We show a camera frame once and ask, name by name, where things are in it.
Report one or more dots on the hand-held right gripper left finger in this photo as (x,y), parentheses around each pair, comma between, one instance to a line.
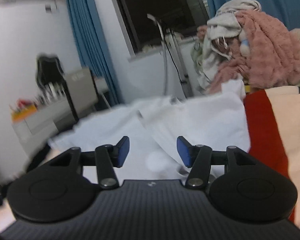
(123,152)

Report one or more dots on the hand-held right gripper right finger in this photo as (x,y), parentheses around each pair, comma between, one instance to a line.
(183,152)

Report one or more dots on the white garment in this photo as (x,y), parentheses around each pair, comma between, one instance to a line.
(202,122)

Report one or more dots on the pile of clothes and blankets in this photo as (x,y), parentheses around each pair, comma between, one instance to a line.
(270,50)

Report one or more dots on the red black cream striped blanket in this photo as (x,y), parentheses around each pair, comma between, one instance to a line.
(265,130)

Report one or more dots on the white dressing desk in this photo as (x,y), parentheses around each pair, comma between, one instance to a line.
(40,123)

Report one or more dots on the row of cosmetic bottles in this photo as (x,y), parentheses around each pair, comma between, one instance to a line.
(50,91)

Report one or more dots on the green patterned blanket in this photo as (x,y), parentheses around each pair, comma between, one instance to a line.
(197,55)

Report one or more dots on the beige cloth on windowsill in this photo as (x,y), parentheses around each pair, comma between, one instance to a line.
(148,48)

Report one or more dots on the orange box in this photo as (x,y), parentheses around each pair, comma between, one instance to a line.
(22,114)

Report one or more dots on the narrow blue curtain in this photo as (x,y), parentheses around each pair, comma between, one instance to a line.
(90,42)

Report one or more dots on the white blue plush toy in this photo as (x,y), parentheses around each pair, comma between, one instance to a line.
(243,43)

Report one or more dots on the grey white hoodie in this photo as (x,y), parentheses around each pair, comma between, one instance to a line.
(225,22)

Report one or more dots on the dark window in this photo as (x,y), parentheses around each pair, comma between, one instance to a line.
(160,12)

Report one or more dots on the grey wall socket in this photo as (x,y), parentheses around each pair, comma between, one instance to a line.
(51,8)

